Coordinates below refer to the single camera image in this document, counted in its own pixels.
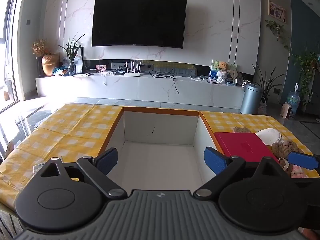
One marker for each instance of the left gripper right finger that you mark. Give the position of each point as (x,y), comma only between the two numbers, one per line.
(227,170)

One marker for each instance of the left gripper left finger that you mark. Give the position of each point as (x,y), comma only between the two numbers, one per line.
(95,171)

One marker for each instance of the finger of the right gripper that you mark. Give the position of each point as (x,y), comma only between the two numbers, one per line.
(310,162)

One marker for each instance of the brown plush towel bundle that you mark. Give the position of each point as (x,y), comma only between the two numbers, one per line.
(281,150)

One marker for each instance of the brown red sponge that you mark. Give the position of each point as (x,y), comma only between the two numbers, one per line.
(241,130)

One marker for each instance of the white round cloth pad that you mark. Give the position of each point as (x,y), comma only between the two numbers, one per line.
(269,136)

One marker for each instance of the red flat box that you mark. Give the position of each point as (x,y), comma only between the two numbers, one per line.
(248,146)

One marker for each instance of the yellow checkered tablecloth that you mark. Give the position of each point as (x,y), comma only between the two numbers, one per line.
(77,130)

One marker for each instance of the pink small stool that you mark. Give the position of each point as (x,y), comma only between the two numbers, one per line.
(286,110)

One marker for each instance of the orange white storage box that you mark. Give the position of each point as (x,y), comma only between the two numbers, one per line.
(160,149)

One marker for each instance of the blue water bottle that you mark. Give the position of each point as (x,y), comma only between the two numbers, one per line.
(293,99)

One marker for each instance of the grey metal trash can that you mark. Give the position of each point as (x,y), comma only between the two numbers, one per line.
(251,99)

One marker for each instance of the white tv console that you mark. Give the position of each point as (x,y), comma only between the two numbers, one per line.
(181,90)

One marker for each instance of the floor plant by trash can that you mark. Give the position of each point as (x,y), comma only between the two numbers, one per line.
(266,83)

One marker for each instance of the teddy bear figure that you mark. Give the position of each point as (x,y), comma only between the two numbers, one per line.
(222,72)

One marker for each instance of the hanging green vine plant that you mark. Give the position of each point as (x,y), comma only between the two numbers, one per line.
(307,62)

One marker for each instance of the white wifi router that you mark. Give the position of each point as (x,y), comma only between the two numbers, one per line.
(132,69)

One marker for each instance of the acorn shaped jar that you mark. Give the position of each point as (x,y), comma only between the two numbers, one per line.
(49,62)

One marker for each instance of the green plant in vase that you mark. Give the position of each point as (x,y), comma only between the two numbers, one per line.
(71,48)

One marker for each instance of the dried flower bouquet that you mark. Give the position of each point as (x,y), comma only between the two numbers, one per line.
(40,48)

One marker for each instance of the framed wall picture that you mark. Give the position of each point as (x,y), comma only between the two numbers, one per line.
(276,11)

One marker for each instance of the black wall television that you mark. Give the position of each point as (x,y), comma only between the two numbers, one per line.
(156,23)

